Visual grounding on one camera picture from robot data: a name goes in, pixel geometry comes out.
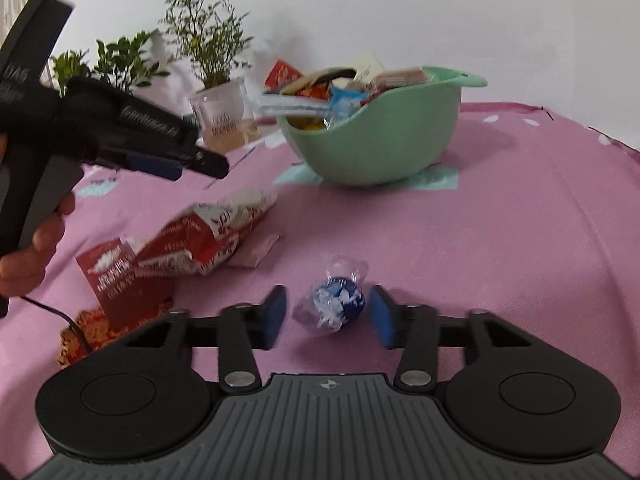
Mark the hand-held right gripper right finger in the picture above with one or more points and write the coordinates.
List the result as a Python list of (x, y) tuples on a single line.
[(382, 317)]

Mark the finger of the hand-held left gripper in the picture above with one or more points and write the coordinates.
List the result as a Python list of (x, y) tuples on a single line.
[(212, 164), (150, 166)]

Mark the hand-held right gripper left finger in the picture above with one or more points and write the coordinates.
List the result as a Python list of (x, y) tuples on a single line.
[(275, 315)]

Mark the blue candy ball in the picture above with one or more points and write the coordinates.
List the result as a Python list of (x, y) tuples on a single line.
[(335, 300)]

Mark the small red orange packet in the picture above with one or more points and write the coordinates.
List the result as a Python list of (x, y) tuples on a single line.
[(315, 91)]

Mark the brown snack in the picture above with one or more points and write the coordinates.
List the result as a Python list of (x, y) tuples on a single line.
[(320, 80)]

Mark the light blue snack packet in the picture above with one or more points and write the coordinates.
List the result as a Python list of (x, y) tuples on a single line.
[(347, 102)]

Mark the mint green plastic bowl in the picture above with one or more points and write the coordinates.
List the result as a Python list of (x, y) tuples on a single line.
[(380, 140)]

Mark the beige printed snack packet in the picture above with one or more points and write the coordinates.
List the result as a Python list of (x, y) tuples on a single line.
[(370, 67)]

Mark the person's left hand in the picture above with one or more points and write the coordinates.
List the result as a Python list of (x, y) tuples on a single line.
[(25, 270)]

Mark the potted plant in white cup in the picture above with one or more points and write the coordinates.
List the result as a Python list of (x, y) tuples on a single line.
[(220, 110)]

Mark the pale pink flat packet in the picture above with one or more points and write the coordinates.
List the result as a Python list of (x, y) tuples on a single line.
[(255, 252)]

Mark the red and white snack bag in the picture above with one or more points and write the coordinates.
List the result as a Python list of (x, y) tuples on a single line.
[(190, 245)]

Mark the leafy plant in glass vase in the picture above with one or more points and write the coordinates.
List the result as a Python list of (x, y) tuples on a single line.
[(125, 60)]

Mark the red packet with white print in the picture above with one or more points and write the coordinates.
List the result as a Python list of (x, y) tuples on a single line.
[(125, 290)]

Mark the pink printed tablecloth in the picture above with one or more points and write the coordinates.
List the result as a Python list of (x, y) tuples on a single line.
[(500, 260)]

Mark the red and gold festive packet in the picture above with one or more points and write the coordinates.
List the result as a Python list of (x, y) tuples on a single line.
[(95, 327)]

